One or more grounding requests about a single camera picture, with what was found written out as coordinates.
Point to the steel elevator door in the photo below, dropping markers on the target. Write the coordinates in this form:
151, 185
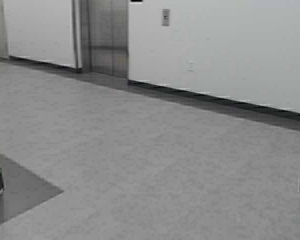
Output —
104, 37

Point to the elevator call button panel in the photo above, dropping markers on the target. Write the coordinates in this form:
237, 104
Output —
166, 17

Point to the black floor indicator display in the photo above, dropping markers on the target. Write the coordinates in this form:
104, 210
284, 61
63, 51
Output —
136, 1

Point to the white wall outlet plate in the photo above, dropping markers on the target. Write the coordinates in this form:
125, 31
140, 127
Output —
191, 66

